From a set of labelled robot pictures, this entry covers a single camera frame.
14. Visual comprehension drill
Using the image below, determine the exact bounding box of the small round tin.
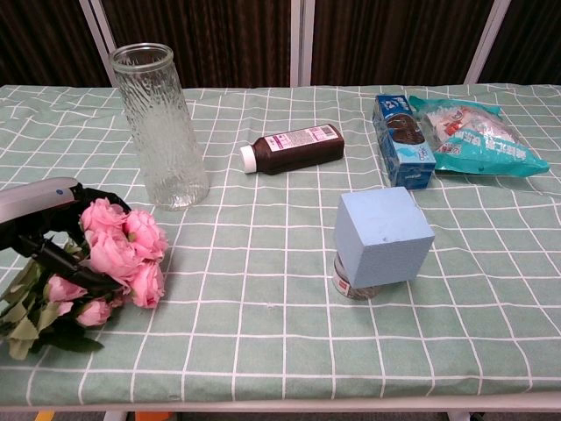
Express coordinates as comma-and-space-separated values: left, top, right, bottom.
331, 253, 395, 302

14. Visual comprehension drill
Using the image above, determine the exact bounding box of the green checked tablecloth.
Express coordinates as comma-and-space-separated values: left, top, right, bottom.
0, 82, 561, 407

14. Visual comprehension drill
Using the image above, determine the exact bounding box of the dark corrugated partition panel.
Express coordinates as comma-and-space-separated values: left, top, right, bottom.
0, 0, 110, 88
99, 0, 293, 88
479, 0, 561, 84
311, 0, 496, 87

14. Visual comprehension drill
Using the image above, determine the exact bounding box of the teal snack bag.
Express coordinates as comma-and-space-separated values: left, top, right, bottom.
408, 95, 550, 179

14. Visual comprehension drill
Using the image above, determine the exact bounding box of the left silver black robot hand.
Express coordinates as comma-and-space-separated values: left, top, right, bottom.
0, 176, 132, 293

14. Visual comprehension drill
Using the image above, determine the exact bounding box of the brown bottle white cap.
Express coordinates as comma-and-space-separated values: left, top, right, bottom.
239, 124, 345, 175

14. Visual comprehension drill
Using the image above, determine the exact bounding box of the light blue foam cube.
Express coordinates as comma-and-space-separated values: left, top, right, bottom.
332, 186, 436, 289

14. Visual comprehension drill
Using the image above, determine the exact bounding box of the clear textured glass vase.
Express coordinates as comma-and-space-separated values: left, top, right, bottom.
108, 42, 210, 212

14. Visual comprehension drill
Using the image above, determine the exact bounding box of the blue Oreo cookie box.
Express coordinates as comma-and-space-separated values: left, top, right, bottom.
373, 94, 437, 190

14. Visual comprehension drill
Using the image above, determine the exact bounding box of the pink artificial rose bouquet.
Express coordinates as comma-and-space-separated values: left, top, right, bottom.
0, 196, 170, 360

